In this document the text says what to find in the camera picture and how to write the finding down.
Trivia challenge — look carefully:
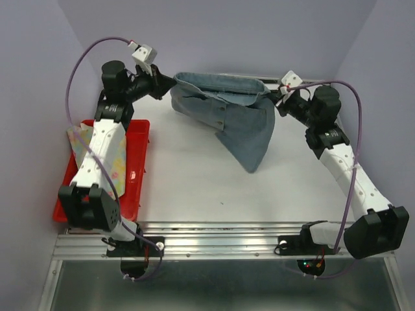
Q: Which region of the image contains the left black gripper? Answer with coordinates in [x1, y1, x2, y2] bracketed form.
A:
[123, 63, 175, 103]

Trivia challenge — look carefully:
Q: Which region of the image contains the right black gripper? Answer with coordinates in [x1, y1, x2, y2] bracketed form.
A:
[267, 87, 318, 128]

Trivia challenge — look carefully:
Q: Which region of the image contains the blue denim skirt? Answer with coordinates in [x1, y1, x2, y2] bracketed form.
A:
[171, 72, 275, 173]

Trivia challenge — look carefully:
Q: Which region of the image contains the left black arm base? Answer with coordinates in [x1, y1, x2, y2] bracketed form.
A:
[101, 236, 165, 282]

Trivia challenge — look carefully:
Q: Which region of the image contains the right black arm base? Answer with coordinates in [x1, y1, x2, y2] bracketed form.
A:
[274, 221, 335, 279]

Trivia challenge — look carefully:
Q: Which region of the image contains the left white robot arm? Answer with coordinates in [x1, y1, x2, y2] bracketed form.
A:
[58, 60, 176, 255]

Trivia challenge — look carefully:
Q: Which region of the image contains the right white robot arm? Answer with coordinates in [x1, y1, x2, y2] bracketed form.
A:
[270, 83, 409, 259]

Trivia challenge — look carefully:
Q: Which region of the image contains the floral pastel skirt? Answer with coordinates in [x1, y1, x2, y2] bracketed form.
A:
[67, 123, 127, 197]

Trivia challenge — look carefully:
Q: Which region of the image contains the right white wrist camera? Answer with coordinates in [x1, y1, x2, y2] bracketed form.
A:
[279, 71, 303, 95]

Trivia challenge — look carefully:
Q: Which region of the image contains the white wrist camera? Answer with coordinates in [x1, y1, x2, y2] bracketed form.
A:
[132, 45, 158, 65]
[279, 71, 303, 95]

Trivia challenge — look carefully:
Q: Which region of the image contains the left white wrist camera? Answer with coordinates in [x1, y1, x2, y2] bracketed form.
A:
[132, 45, 158, 65]

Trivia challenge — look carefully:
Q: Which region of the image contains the aluminium frame rail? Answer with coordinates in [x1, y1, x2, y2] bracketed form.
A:
[51, 221, 395, 260]

